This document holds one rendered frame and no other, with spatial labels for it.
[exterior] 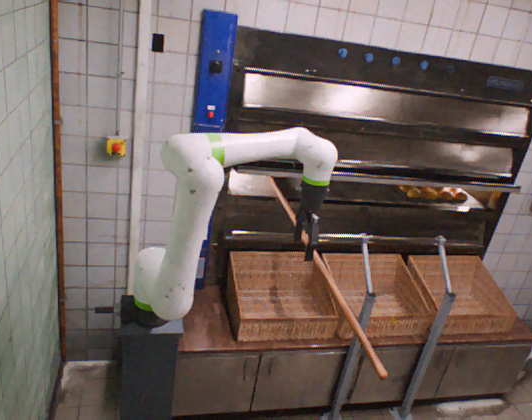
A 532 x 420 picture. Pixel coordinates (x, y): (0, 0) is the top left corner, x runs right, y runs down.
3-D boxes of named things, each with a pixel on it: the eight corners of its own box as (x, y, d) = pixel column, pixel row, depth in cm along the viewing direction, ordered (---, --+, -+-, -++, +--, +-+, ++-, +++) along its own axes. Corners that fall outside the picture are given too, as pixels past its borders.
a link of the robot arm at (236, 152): (224, 174, 147) (226, 140, 142) (209, 161, 156) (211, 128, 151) (318, 162, 164) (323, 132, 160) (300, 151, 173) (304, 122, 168)
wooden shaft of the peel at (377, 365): (387, 381, 157) (390, 375, 156) (379, 382, 156) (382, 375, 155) (270, 177, 305) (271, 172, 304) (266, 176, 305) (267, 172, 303)
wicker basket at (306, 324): (222, 288, 290) (228, 249, 279) (308, 287, 305) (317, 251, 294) (235, 343, 248) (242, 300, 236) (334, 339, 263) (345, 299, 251)
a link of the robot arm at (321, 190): (335, 186, 155) (326, 175, 163) (302, 185, 152) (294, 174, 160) (332, 202, 157) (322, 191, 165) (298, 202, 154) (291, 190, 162)
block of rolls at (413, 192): (372, 164, 364) (373, 158, 362) (426, 169, 376) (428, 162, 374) (409, 198, 311) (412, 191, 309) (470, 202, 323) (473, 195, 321)
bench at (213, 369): (140, 359, 304) (145, 285, 280) (460, 347, 367) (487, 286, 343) (139, 434, 255) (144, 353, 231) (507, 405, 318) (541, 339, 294)
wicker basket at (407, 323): (311, 288, 305) (320, 252, 294) (388, 287, 321) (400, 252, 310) (339, 340, 263) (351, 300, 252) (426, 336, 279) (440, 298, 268)
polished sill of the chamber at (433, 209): (224, 200, 273) (225, 193, 271) (486, 213, 320) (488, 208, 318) (226, 204, 268) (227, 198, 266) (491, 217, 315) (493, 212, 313)
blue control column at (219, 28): (163, 221, 474) (181, -10, 385) (179, 221, 479) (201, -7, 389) (170, 361, 306) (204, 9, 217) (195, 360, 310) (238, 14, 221)
